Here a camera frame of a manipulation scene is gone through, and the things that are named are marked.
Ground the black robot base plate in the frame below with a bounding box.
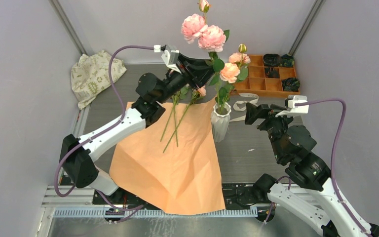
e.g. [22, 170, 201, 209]
[106, 183, 270, 210]

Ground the white ribbed ceramic vase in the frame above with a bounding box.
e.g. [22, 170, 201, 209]
[211, 102, 231, 143]

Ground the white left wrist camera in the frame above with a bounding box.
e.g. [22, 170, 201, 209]
[153, 44, 181, 74]

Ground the dark rolled cloth back right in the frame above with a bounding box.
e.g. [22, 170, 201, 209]
[280, 54, 295, 68]

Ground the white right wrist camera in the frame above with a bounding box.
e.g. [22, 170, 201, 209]
[275, 95, 309, 117]

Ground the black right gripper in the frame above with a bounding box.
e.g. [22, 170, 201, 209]
[243, 102, 295, 160]

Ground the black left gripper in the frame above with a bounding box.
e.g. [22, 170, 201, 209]
[156, 54, 219, 105]

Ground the peach rose stem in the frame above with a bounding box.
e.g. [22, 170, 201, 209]
[162, 86, 207, 154]
[209, 43, 251, 115]

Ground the orange wrapping paper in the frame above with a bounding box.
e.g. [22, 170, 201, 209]
[109, 100, 225, 215]

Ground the orange wooden compartment tray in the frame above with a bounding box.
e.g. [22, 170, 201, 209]
[233, 55, 301, 98]

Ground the beige printed ribbon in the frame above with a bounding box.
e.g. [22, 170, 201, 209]
[231, 93, 259, 112]

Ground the dark rolled cloth front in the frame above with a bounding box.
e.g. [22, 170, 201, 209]
[281, 77, 301, 92]

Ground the dark rolled cloth middle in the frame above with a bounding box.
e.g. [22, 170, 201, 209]
[265, 67, 280, 79]

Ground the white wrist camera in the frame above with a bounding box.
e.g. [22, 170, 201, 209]
[275, 95, 309, 117]
[153, 44, 181, 74]

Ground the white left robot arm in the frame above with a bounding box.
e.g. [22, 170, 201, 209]
[60, 54, 215, 204]

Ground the dark rolled cloth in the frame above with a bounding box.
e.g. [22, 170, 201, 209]
[280, 54, 295, 68]
[265, 67, 280, 79]
[263, 54, 281, 67]
[281, 77, 301, 92]

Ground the pink rose stem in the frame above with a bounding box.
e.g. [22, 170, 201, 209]
[160, 85, 189, 145]
[181, 0, 229, 73]

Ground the dark rolled cloth back left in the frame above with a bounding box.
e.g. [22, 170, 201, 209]
[263, 54, 281, 67]

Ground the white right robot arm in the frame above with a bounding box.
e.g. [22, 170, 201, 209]
[245, 96, 379, 237]

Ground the cream green printed cloth bag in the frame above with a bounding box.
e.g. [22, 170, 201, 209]
[71, 50, 112, 110]

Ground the aluminium front frame rail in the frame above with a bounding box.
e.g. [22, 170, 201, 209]
[41, 185, 339, 219]

